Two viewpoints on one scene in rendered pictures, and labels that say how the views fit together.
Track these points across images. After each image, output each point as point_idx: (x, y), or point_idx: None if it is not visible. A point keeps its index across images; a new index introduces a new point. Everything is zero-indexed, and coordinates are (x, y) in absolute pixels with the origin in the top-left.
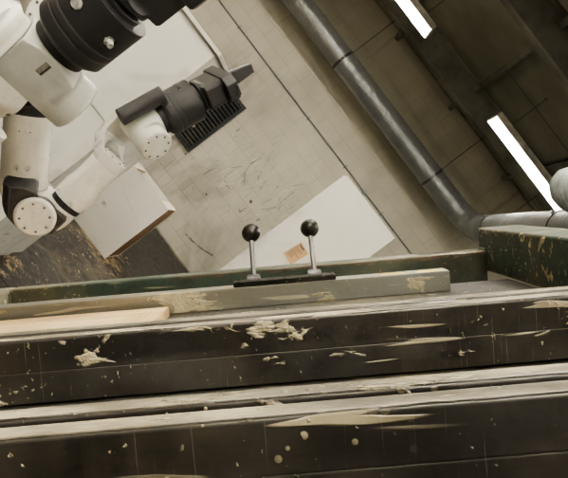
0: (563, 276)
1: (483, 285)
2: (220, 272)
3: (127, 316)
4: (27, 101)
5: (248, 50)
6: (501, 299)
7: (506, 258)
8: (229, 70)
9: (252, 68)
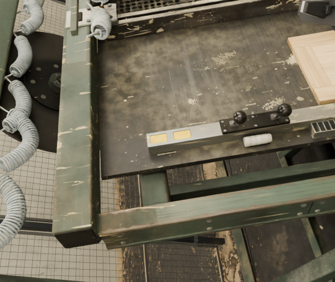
0: (96, 103)
1: (125, 153)
2: (331, 175)
3: (332, 84)
4: None
5: None
6: (154, 9)
7: (97, 172)
8: (320, 0)
9: (299, 6)
